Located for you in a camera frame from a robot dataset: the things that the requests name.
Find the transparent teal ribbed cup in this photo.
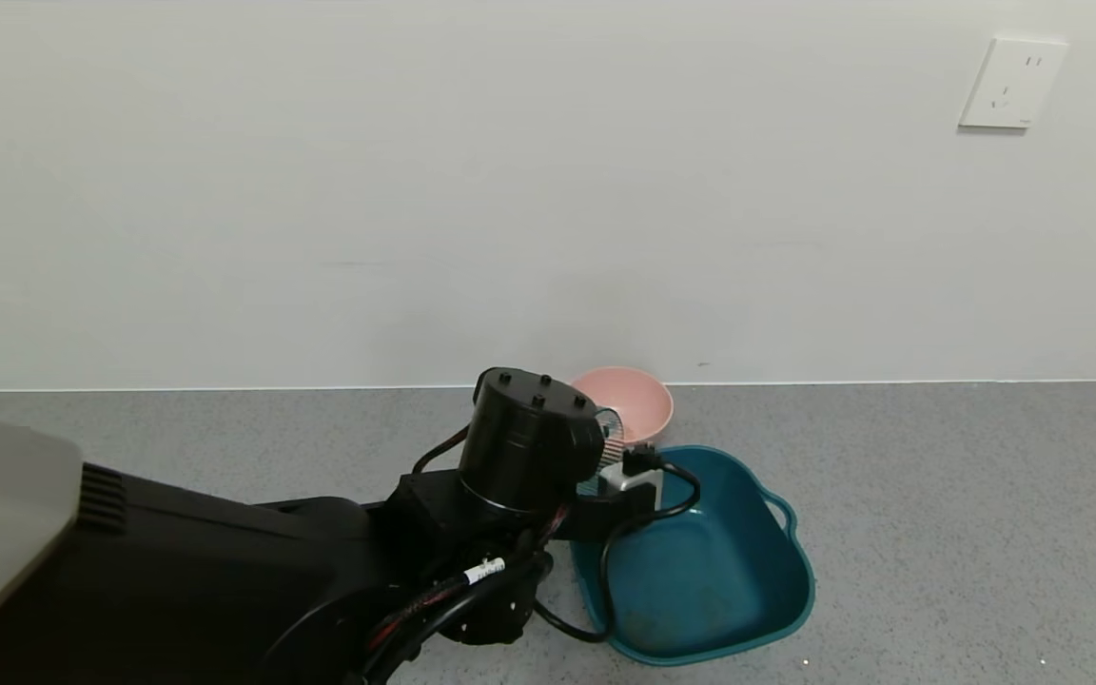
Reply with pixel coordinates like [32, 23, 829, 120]
[578, 407, 627, 498]

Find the pink bowl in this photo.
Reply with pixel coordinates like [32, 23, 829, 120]
[571, 367, 675, 448]

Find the teal plastic basin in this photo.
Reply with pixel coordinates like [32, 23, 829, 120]
[572, 445, 815, 665]

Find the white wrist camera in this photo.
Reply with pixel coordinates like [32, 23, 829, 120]
[600, 445, 665, 496]

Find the black camera cable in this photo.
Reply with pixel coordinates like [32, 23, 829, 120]
[534, 445, 703, 646]

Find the white wall socket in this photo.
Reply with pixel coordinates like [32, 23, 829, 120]
[958, 37, 1069, 130]

